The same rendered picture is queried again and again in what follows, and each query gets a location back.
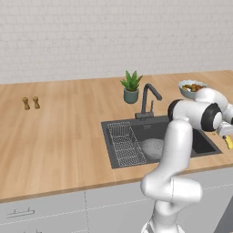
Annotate green plant in grey pot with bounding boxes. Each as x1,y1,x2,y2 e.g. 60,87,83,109
119,70,144,105

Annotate light grey cupboard door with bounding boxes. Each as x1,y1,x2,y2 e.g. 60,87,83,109
86,182,233,233

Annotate dark grey sink faucet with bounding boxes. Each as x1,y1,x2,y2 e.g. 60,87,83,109
135,83,163,120

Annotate dark grey sink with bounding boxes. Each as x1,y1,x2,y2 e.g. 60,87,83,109
100,115,223,170

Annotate dark grey appliance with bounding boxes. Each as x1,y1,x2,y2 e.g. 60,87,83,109
213,198,233,233

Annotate light grey drawer front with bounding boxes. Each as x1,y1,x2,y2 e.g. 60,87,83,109
0,209,91,233
0,190,88,228

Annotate white colander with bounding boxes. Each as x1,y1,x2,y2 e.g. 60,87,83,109
140,137,167,162

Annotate light grey sink cupboard panel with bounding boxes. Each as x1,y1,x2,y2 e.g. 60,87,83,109
85,167,233,212

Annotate brown food pieces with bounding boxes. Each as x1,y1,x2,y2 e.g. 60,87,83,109
181,83,208,93

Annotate wire dish rack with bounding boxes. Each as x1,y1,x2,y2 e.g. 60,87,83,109
106,121,147,167

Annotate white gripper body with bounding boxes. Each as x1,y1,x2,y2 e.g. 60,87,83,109
217,120,233,137

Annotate pale bowl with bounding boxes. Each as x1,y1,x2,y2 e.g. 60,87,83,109
177,79,210,100

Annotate yellow banana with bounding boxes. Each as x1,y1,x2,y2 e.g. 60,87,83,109
222,135,233,150

